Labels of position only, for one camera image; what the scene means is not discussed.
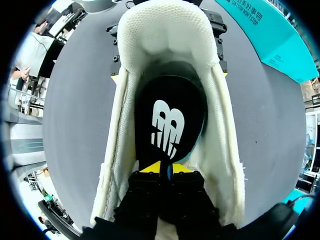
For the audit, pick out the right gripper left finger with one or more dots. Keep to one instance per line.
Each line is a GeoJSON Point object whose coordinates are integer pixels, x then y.
{"type": "Point", "coordinates": [142, 200]}

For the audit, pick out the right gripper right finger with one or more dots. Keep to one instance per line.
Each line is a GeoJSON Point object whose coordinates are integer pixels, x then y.
{"type": "Point", "coordinates": [190, 200]}

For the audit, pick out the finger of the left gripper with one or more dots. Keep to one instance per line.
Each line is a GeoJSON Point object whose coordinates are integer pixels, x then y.
{"type": "Point", "coordinates": [114, 50]}
{"type": "Point", "coordinates": [218, 37]}

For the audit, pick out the white shoe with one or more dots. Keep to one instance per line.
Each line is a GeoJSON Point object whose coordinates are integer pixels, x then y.
{"type": "Point", "coordinates": [165, 32]}

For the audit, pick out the black and blue insole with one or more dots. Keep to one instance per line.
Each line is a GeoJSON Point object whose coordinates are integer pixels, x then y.
{"type": "Point", "coordinates": [170, 100]}

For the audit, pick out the teal box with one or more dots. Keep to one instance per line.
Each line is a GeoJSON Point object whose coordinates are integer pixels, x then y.
{"type": "Point", "coordinates": [270, 32]}

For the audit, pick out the person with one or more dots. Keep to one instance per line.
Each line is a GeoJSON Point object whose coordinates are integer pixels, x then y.
{"type": "Point", "coordinates": [35, 52]}

